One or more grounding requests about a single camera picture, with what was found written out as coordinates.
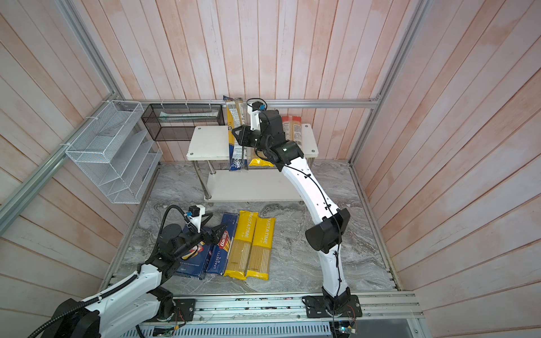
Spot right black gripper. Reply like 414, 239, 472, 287
234, 127, 273, 156

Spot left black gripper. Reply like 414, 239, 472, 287
173, 222, 228, 259

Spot dark blue spaghetti bag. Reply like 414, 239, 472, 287
223, 96, 248, 171

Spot yellow Pastatime spaghetti bag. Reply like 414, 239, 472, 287
249, 158, 274, 167
224, 211, 259, 280
247, 218, 276, 280

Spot red spaghetti bag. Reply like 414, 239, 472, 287
282, 116, 302, 149

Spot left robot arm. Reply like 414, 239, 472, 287
30, 205, 226, 337

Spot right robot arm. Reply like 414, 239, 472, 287
232, 108, 352, 316

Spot white two-tier shelf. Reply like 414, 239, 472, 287
187, 125, 301, 202

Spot blue Barilla spaghetti box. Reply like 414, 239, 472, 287
206, 213, 239, 275

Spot blue Barilla rigatoni box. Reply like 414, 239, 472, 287
176, 242, 214, 280

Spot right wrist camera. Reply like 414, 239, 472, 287
247, 98, 267, 130

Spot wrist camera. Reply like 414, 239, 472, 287
185, 204, 206, 233
247, 98, 267, 130

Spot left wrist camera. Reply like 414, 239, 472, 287
185, 204, 206, 233

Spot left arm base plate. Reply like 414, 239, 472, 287
156, 299, 196, 323

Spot black mesh wall basket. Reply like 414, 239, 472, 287
142, 103, 225, 142

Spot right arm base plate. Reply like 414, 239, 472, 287
301, 295, 363, 319

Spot white wire mesh organizer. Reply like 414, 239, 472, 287
66, 101, 162, 204

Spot aluminium mounting rail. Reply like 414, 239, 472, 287
79, 291, 425, 328

